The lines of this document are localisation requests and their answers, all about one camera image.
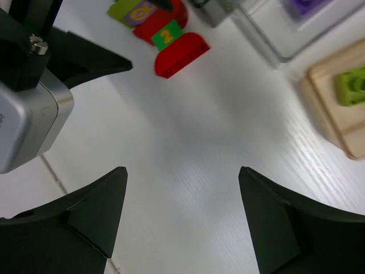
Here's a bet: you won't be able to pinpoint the lime green lego brick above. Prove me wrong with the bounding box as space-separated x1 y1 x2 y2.
334 67 364 107

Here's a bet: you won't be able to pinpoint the purple lego brick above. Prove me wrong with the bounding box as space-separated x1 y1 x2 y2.
284 0 330 20

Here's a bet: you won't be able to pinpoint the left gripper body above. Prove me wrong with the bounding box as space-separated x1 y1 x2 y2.
1 1 62 91

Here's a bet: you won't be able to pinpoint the clear container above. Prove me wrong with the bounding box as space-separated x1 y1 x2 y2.
232 1 364 68

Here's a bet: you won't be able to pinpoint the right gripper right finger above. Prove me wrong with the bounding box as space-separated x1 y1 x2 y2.
238 167 364 273

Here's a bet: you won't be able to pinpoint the amber container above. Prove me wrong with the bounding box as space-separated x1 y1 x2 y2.
299 39 364 160

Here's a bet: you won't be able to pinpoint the dark grey container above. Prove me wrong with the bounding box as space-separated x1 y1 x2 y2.
188 0 234 28

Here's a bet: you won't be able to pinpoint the red green red lego stack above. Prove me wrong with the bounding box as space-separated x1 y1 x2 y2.
133 1 210 79

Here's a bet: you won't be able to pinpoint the purple butterfly lego piece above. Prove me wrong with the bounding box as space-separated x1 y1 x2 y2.
124 1 159 27

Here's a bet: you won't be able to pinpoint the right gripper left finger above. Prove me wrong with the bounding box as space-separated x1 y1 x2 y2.
1 167 128 274

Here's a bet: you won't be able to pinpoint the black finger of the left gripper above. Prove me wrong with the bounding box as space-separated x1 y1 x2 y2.
47 27 133 89

